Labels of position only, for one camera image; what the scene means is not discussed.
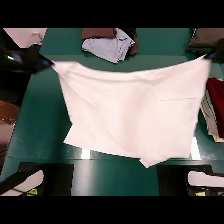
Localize white T-shirt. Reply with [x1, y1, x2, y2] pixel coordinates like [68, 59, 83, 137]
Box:
[51, 54, 213, 169]

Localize lavender shirt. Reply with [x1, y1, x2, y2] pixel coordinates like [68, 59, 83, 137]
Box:
[81, 28, 136, 65]

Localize brown garment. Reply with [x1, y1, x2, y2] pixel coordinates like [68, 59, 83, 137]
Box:
[80, 28, 139, 57]

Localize beige striped garment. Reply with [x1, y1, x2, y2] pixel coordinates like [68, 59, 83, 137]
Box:
[199, 89, 224, 144]

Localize red garment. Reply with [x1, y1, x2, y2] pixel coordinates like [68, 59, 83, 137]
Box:
[205, 77, 224, 140]

